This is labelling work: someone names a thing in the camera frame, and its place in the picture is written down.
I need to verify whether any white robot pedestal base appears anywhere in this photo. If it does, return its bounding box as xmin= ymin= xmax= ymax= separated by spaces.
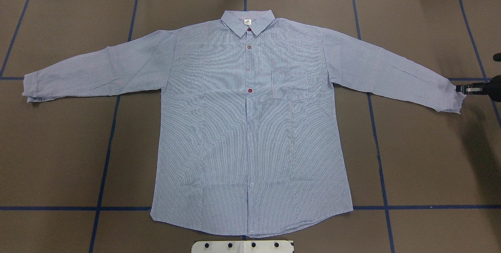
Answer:
xmin=191 ymin=240 xmax=295 ymax=253

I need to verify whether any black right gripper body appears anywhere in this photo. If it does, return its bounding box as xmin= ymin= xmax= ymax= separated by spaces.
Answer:
xmin=473 ymin=75 xmax=501 ymax=102

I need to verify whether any light blue striped shirt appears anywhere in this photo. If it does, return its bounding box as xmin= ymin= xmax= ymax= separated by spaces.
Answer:
xmin=23 ymin=10 xmax=465 ymax=238

